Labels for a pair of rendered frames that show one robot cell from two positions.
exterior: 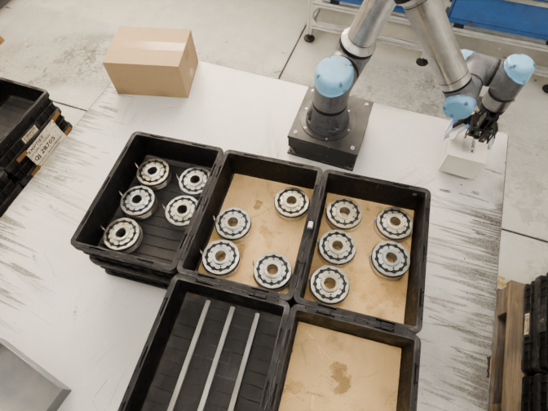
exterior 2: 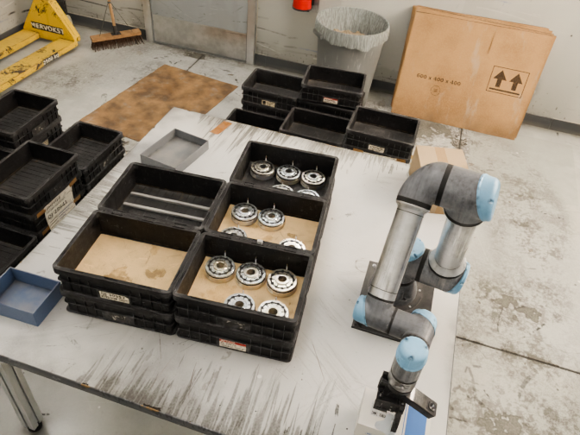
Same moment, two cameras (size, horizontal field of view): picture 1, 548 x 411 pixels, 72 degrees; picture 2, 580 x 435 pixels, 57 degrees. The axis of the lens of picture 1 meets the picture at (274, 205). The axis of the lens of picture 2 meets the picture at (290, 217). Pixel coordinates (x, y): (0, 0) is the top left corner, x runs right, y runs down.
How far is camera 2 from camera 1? 1.49 m
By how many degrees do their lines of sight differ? 51
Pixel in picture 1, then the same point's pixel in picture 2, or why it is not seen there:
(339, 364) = (164, 274)
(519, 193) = not seen: outside the picture
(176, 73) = not seen: hidden behind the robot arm
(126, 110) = (392, 178)
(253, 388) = not seen: hidden behind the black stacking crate
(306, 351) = (175, 257)
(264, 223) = (274, 238)
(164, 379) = (169, 195)
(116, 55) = (426, 150)
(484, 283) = (229, 424)
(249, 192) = (302, 230)
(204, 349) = (184, 210)
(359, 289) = (217, 289)
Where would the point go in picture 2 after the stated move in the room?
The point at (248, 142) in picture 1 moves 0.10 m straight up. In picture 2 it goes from (373, 251) to (377, 234)
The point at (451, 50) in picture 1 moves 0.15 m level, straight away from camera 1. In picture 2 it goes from (384, 258) to (438, 279)
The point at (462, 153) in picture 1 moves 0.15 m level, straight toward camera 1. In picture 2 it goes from (368, 401) to (325, 374)
